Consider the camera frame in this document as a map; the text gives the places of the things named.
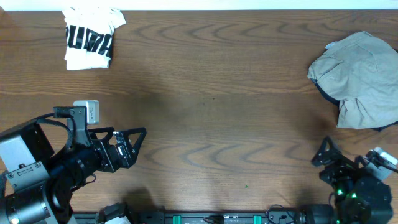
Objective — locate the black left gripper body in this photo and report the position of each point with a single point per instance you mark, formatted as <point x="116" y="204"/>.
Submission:
<point x="107" y="152"/>

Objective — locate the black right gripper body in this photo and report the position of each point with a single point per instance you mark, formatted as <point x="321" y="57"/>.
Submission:
<point x="340" y="176"/>

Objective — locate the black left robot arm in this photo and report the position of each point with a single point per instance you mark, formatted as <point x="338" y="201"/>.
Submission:
<point x="48" y="161"/>

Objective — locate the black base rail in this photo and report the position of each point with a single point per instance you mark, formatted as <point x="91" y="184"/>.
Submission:
<point x="122" y="213"/>

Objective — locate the dark navy garment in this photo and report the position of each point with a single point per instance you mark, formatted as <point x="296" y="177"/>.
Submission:
<point x="379" y="129"/>

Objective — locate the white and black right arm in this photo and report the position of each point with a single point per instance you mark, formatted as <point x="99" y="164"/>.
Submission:
<point x="360" y="194"/>

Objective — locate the grey garment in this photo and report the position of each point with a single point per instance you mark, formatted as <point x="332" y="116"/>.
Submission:
<point x="359" y="75"/>

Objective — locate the white t-shirt with black print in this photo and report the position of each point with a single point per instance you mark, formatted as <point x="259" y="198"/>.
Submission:
<point x="89" y="36"/>

